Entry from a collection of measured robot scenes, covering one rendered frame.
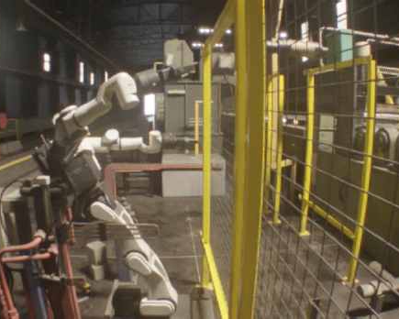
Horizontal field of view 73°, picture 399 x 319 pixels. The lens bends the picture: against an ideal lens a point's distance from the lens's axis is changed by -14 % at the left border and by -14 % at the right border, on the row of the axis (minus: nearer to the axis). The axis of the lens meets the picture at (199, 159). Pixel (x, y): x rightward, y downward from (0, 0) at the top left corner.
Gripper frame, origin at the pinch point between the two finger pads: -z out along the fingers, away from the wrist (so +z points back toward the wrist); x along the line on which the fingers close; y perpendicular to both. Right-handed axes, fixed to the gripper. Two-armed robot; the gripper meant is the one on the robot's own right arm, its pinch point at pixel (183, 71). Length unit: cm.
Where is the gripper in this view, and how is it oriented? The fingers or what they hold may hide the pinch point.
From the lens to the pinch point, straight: 116.8
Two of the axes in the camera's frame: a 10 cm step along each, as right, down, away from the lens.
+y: 3.3, 9.3, 1.6
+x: -3.4, -0.4, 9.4
